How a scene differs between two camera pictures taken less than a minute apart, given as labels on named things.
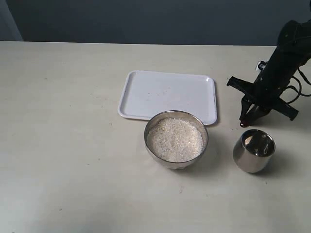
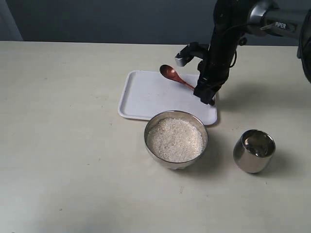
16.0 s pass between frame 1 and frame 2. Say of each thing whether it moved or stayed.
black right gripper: moved
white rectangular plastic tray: stayed
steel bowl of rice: stayed
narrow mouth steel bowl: stayed
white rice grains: stayed
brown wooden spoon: moved
